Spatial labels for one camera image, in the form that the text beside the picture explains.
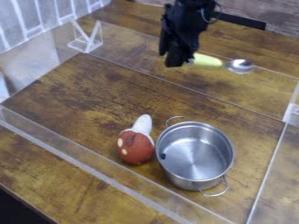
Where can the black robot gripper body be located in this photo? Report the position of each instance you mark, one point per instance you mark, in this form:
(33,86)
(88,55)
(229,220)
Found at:
(185,18)

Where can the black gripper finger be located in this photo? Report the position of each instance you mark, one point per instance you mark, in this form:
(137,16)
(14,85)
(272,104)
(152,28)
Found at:
(177,57)

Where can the green handled metal spoon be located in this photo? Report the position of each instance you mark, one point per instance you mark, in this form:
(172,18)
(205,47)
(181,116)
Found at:
(237,66)

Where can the brown plush mushroom toy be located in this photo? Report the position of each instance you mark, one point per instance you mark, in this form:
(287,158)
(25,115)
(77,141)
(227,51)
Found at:
(134,145)

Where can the stainless steel pot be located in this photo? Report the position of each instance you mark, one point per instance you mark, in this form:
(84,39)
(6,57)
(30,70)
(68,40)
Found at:
(195,153)

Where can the clear acrylic front barrier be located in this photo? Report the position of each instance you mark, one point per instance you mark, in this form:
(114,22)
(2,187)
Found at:
(126,181)

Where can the clear acrylic barrier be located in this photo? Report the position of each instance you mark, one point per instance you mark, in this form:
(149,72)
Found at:
(276,203)
(126,181)

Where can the clear acrylic right barrier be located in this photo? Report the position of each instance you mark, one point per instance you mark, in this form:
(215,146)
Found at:
(276,203)

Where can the clear acrylic corner bracket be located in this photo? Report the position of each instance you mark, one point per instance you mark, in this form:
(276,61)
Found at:
(85,43)

